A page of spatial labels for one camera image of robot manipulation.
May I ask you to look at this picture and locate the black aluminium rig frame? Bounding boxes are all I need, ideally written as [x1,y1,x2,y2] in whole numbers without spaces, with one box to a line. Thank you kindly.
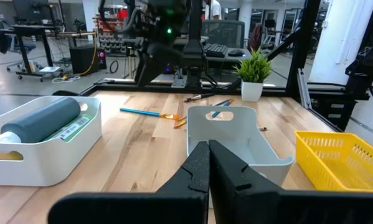
[80,0,372,133]

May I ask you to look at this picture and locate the shelf with red bins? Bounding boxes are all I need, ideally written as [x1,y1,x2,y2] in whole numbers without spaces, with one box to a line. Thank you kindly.
[92,8,131,55]

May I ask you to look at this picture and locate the black paintbrush silver ferrule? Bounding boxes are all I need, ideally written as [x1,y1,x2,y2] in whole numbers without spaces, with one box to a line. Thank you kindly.
[183,92,215,103]

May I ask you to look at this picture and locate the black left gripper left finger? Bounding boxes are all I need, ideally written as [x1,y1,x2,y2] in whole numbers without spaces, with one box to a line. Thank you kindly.
[47,141,210,224]

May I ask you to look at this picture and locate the thick blue brush orange bristles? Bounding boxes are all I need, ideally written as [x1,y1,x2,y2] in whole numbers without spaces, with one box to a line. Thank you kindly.
[120,107,181,121]

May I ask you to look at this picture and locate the person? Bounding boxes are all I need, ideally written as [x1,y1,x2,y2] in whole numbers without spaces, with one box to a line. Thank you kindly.
[202,0,224,22]

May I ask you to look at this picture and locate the black drawer cabinet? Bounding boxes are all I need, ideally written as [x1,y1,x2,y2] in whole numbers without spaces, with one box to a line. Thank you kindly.
[310,95,359,133]

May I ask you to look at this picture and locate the silver aluminium bracket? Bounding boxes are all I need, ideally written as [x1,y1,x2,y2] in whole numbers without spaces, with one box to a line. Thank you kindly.
[296,67,312,110]

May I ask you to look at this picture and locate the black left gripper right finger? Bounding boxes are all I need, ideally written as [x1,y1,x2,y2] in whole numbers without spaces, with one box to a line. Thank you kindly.
[208,139,373,224]

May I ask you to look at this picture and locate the white plastic storage bin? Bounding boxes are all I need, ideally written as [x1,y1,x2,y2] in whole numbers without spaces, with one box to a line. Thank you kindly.
[0,95,103,188]

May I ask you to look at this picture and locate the white pillar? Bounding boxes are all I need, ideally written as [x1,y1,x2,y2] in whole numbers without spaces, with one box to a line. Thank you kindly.
[308,0,373,86]

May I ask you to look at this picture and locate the dark red jacket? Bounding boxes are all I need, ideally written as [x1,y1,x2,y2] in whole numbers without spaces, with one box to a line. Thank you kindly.
[247,24,264,54]

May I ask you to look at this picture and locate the black computer mouse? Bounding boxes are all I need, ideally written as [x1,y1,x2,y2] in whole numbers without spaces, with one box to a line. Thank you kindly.
[227,48,247,58]

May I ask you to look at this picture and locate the black computer tower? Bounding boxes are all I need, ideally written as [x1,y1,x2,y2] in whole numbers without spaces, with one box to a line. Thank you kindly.
[68,43,108,76]

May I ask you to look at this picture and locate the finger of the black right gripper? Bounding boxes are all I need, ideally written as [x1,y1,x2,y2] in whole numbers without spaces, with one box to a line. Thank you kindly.
[142,49,184,88]
[135,45,171,88]

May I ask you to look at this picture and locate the green packaging card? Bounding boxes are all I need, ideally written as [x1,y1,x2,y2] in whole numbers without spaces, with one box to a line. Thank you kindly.
[44,113,95,142]

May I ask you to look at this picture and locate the artificial plant in white pot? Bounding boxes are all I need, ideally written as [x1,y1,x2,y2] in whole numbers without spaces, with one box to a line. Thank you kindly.
[234,47,273,103]

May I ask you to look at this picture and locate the dark grey paint roller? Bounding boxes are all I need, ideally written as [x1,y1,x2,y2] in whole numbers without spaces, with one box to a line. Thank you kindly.
[0,96,82,145]

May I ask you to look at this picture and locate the small yellow pack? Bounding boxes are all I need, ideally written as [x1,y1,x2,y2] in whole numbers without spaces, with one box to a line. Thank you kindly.
[0,150,24,162]

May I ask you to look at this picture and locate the yellow slotted plastic basket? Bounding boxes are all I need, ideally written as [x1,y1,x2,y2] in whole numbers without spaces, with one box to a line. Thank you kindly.
[294,129,373,192]

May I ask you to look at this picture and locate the black standing desk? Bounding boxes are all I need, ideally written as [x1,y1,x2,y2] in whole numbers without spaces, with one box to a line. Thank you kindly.
[0,24,64,83]

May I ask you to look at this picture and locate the black keyboard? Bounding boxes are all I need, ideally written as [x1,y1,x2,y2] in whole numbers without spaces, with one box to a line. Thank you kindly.
[203,42,230,59]

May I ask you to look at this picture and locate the black desk monitor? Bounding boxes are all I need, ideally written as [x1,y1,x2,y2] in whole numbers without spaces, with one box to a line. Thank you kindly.
[12,0,50,22]

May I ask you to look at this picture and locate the light grey plastic bin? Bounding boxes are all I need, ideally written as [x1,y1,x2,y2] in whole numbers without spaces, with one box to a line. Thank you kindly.
[186,105,295,188]

